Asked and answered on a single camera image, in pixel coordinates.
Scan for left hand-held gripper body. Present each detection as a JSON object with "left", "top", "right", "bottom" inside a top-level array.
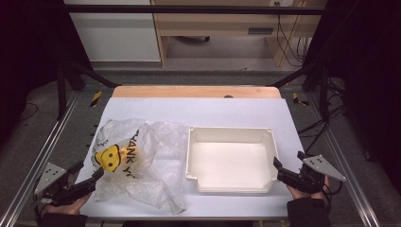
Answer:
[{"left": 32, "top": 162, "right": 97, "bottom": 207}]

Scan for white plastic bin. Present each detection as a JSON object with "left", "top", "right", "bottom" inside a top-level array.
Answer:
[{"left": 184, "top": 126, "right": 280, "bottom": 194}]

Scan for dark curtain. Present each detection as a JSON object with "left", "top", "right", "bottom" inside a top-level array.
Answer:
[
  {"left": 303, "top": 0, "right": 401, "bottom": 193},
  {"left": 0, "top": 0, "right": 94, "bottom": 146}
]

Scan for white cabinet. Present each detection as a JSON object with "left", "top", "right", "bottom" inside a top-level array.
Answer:
[{"left": 63, "top": 0, "right": 162, "bottom": 63}]

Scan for yellow and black tape strip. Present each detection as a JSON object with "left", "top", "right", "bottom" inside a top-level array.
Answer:
[
  {"left": 89, "top": 90, "right": 104, "bottom": 109},
  {"left": 291, "top": 92, "right": 311, "bottom": 108}
]

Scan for right hand-held gripper cable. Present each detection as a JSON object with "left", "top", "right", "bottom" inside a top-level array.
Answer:
[{"left": 321, "top": 180, "right": 344, "bottom": 204}]

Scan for aluminium floor rail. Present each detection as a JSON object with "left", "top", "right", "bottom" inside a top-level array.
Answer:
[
  {"left": 306, "top": 93, "right": 382, "bottom": 227},
  {"left": 0, "top": 91, "right": 80, "bottom": 227}
]

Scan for black horizontal frame bar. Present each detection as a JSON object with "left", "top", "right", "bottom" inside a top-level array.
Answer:
[{"left": 62, "top": 4, "right": 327, "bottom": 16}]

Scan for person's left hand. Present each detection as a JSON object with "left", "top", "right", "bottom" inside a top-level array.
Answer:
[{"left": 42, "top": 193, "right": 93, "bottom": 217}]

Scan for white table mat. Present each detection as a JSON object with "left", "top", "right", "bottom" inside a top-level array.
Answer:
[{"left": 75, "top": 96, "right": 306, "bottom": 220}]

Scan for thin black floor cable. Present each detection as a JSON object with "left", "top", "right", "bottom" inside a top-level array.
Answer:
[{"left": 18, "top": 101, "right": 40, "bottom": 123}]

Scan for black frame leg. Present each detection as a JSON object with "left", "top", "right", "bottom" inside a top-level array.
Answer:
[
  {"left": 270, "top": 59, "right": 331, "bottom": 121},
  {"left": 56, "top": 59, "right": 119, "bottom": 121}
]

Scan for black hanging cables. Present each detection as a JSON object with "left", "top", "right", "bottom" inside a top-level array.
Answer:
[{"left": 273, "top": 1, "right": 312, "bottom": 67}]

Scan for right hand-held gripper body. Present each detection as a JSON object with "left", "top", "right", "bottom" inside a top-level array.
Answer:
[{"left": 277, "top": 153, "right": 347, "bottom": 194}]

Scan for clear plastic bag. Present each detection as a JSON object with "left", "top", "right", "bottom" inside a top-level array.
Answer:
[{"left": 91, "top": 117, "right": 190, "bottom": 216}]

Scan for light wooden desk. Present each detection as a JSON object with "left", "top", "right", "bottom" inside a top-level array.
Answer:
[{"left": 150, "top": 0, "right": 329, "bottom": 68}]

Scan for person's right hand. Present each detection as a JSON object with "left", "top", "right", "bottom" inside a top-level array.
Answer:
[{"left": 285, "top": 176, "right": 330, "bottom": 201}]

